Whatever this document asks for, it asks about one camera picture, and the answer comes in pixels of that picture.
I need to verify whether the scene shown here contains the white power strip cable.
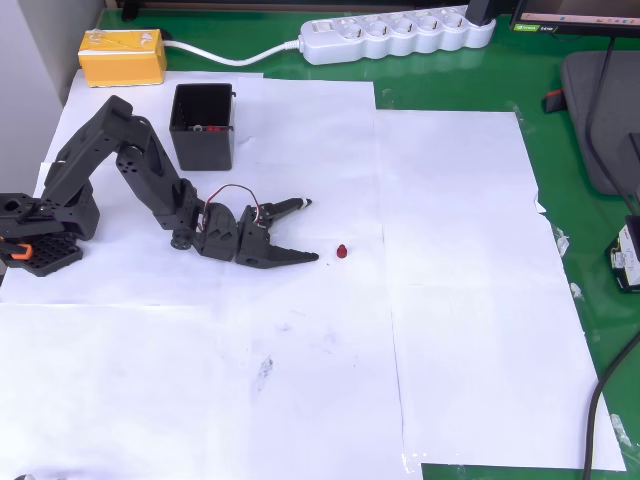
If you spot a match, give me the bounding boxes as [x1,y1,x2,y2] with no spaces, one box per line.
[162,38,304,68]

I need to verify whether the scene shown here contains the yellow cardboard box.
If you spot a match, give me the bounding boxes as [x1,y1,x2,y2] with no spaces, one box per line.
[78,27,169,88]

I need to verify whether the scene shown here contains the white power strip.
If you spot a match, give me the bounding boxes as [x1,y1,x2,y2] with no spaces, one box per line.
[298,6,497,67]

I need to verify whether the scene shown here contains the red black tag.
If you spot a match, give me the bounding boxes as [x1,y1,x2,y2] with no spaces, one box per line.
[543,89,567,115]

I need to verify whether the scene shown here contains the red white servo wires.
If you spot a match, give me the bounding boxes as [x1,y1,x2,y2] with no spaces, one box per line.
[201,184,265,232]

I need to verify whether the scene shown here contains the small black white device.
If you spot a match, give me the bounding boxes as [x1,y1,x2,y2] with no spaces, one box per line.
[605,214,640,294]

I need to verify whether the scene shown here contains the thick black cable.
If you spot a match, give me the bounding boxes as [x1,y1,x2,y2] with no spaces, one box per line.
[580,328,640,480]

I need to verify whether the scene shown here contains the orange black table clamp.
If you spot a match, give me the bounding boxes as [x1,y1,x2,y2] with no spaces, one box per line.
[0,237,34,262]

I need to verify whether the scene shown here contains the black square container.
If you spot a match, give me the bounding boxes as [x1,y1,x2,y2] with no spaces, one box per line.
[168,82,238,172]

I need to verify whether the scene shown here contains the black computer monitor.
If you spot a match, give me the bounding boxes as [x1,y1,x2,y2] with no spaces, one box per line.
[509,0,640,38]

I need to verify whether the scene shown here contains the black power plug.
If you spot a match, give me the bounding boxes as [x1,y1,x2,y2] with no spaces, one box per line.
[465,0,499,28]

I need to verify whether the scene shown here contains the white paper table cover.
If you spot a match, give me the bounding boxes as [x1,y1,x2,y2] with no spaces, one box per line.
[0,68,628,480]

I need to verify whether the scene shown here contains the green desk mat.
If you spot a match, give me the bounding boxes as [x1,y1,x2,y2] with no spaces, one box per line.
[97,0,640,480]

